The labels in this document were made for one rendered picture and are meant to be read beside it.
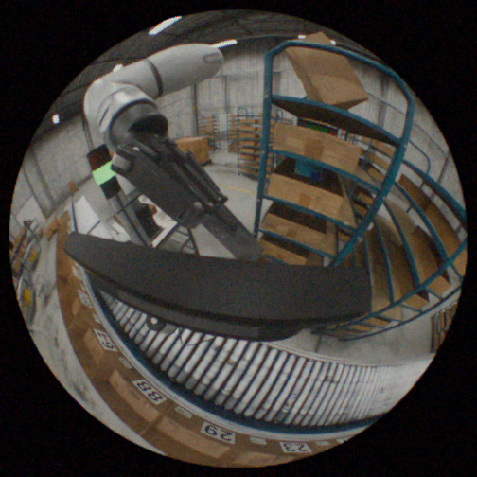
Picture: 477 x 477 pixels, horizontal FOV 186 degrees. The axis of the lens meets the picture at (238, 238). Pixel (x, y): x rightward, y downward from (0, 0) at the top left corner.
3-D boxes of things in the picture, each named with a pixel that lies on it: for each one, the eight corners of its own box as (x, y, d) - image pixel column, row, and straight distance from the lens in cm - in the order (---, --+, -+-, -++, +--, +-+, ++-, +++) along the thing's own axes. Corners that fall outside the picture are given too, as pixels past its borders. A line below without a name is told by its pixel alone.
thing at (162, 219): (187, 216, 157) (186, 213, 155) (150, 256, 136) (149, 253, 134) (140, 202, 233) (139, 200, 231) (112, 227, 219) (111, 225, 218)
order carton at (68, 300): (97, 314, 127) (80, 306, 117) (83, 339, 141) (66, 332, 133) (84, 285, 156) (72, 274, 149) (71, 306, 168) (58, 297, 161)
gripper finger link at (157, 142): (159, 133, 18) (150, 132, 17) (222, 203, 14) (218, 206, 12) (142, 161, 20) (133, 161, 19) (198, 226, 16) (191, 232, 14)
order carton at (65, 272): (84, 285, 156) (72, 274, 148) (71, 306, 168) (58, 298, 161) (78, 264, 189) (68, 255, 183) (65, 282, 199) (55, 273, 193)
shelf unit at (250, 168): (237, 176, 417) (237, 107, 385) (245, 170, 457) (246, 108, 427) (269, 184, 381) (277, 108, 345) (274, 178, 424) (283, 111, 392)
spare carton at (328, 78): (295, 75, 101) (322, 66, 103) (321, 115, 94) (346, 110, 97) (279, 44, 65) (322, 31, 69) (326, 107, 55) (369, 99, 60)
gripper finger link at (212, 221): (201, 197, 14) (186, 205, 12) (236, 232, 15) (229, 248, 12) (192, 206, 15) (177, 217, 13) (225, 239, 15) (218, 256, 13)
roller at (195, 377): (224, 324, 95) (231, 327, 95) (184, 385, 106) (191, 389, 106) (224, 324, 90) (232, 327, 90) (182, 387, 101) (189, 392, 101)
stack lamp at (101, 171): (119, 171, 33) (111, 146, 33) (99, 185, 32) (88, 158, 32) (113, 171, 38) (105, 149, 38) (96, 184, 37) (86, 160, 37)
